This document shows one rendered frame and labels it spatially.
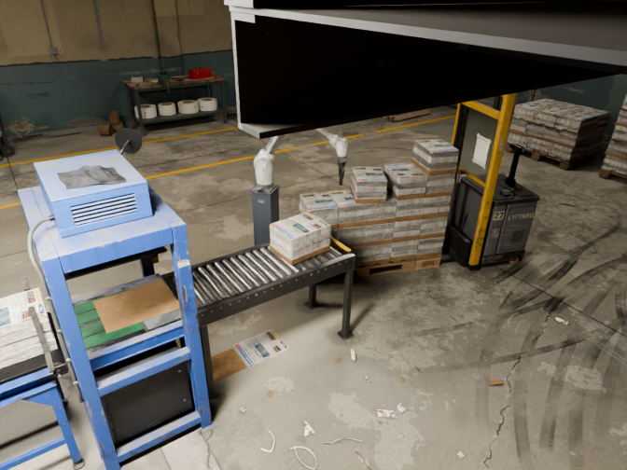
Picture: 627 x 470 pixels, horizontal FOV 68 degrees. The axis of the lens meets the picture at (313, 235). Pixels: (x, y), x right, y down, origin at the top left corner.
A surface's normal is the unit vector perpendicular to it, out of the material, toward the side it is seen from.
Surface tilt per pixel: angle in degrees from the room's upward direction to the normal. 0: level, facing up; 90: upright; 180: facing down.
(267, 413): 0
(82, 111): 90
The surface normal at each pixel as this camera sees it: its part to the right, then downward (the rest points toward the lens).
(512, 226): 0.25, 0.47
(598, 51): -0.82, 0.26
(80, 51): 0.57, 0.40
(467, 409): 0.02, -0.88
